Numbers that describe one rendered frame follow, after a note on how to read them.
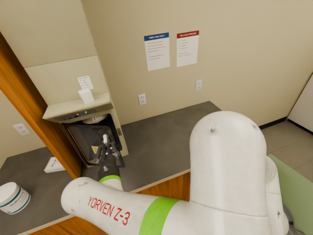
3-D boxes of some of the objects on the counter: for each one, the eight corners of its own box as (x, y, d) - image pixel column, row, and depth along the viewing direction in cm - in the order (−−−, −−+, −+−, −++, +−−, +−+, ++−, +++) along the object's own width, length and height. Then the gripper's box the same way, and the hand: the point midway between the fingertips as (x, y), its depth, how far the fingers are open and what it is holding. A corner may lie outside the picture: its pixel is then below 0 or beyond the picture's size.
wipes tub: (12, 197, 99) (-5, 186, 89) (33, 190, 101) (19, 178, 92) (3, 218, 89) (-18, 208, 79) (27, 210, 91) (10, 199, 82)
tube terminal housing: (88, 145, 131) (38, 55, 84) (124, 134, 138) (96, 45, 91) (87, 168, 112) (23, 68, 65) (129, 154, 119) (97, 55, 72)
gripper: (120, 161, 65) (114, 127, 83) (90, 170, 62) (91, 134, 80) (124, 170, 70) (118, 137, 88) (96, 180, 67) (95, 144, 85)
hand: (105, 140), depth 81 cm, fingers closed
